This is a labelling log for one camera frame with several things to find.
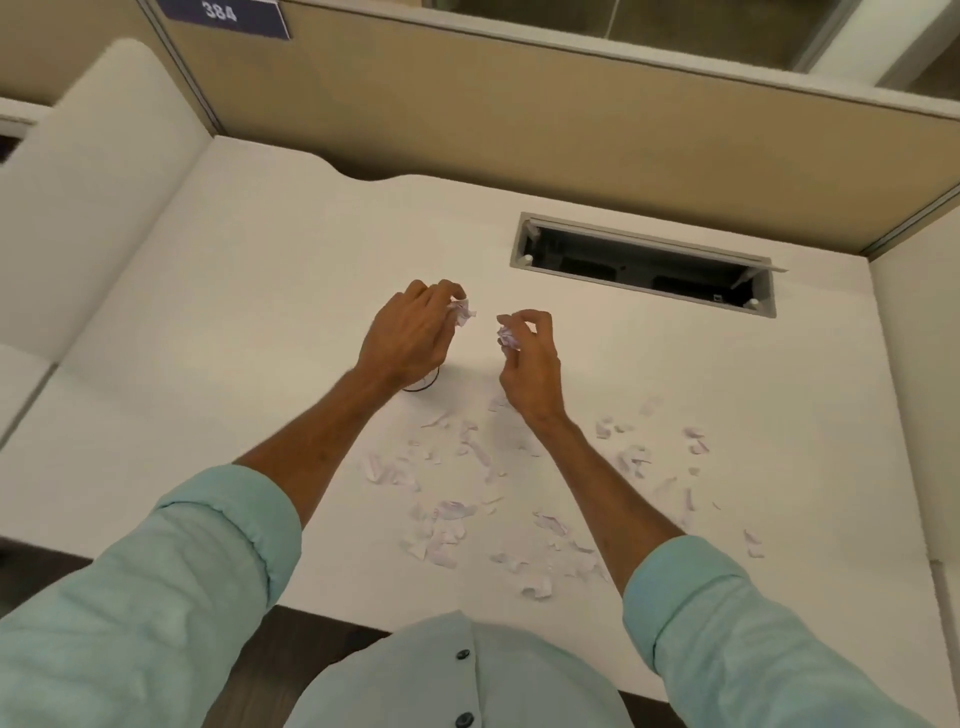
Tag person's left hand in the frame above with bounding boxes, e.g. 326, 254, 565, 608
357, 279, 470, 393

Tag person's right hand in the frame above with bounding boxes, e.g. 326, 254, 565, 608
496, 308, 569, 424

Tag person's right forearm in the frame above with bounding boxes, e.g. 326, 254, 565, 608
525, 411, 687, 601

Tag person's left forearm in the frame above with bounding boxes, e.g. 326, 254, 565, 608
232, 363, 399, 532

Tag scattered torn paper scraps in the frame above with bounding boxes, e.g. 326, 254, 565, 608
360, 393, 768, 603

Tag beige partition panel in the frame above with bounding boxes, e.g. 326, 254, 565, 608
138, 0, 960, 261

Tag blue number sign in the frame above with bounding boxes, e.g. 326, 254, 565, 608
156, 0, 293, 42

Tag white side divider panel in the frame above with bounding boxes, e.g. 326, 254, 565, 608
868, 201, 960, 565
0, 37, 220, 354

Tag light green button shirt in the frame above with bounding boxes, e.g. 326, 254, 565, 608
0, 463, 936, 728

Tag grey desk cable hatch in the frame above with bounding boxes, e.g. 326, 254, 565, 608
509, 211, 789, 321

